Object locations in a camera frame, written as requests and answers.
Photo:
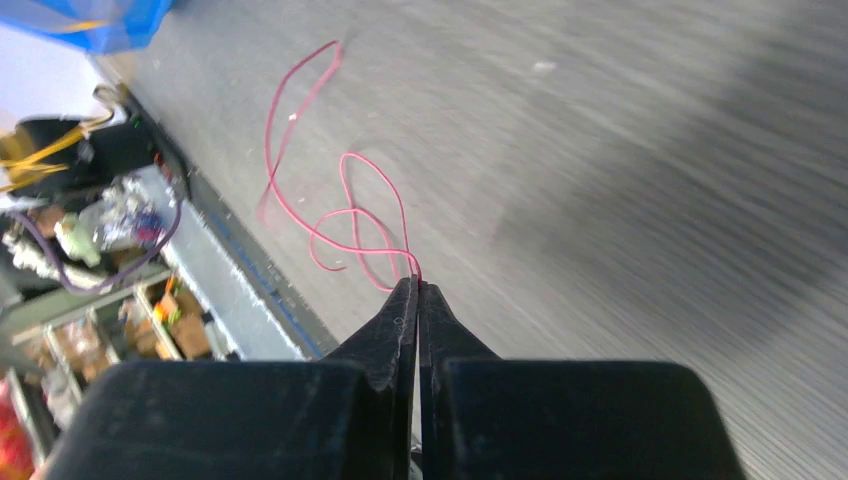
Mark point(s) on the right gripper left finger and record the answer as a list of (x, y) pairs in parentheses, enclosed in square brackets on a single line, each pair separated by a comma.
[(345, 416)]

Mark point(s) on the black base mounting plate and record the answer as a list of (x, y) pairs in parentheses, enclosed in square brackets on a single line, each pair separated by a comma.
[(257, 312)]

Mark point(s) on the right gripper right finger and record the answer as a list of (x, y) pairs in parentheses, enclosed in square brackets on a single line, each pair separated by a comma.
[(485, 417)]

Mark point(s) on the blue three-compartment plastic bin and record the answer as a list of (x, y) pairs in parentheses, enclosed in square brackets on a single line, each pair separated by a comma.
[(100, 27)]

